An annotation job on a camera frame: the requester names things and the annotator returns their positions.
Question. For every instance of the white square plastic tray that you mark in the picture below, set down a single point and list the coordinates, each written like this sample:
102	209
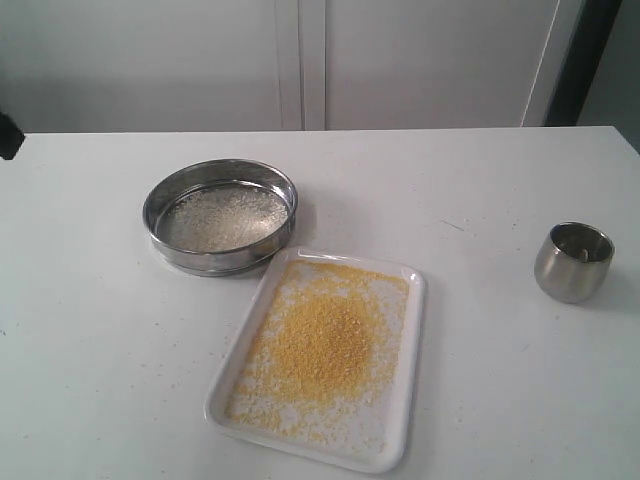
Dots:
377	435

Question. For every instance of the small steel cup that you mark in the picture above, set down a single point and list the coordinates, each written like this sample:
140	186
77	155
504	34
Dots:
573	262

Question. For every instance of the round steel mesh sieve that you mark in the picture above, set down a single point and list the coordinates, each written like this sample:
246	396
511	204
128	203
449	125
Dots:
220	174

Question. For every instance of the yellow and white grain mix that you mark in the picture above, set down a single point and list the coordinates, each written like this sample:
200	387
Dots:
327	346

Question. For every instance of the white cabinet with doors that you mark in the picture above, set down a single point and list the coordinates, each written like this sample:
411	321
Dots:
128	66

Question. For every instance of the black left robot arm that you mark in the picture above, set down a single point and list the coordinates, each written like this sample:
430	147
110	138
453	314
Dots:
11	137

